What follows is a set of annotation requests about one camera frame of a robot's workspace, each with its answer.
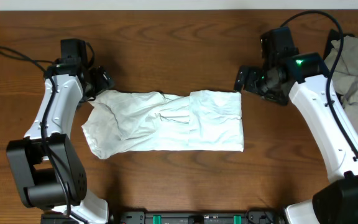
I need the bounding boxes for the white t-shirt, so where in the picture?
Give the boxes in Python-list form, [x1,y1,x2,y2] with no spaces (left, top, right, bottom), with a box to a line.
[82,90,244,159]

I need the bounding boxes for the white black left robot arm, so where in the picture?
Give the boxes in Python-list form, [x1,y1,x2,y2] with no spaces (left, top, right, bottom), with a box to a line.
[6,39,114,223]

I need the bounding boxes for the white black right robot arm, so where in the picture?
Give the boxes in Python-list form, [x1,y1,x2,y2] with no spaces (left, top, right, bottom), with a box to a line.
[234,27,358,223]

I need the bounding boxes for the black crumpled garment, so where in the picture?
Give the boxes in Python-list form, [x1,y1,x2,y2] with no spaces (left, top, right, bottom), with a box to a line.
[323,29,340,60]

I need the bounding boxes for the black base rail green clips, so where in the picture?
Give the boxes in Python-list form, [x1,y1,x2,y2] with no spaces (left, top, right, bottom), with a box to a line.
[107,209,287,224]

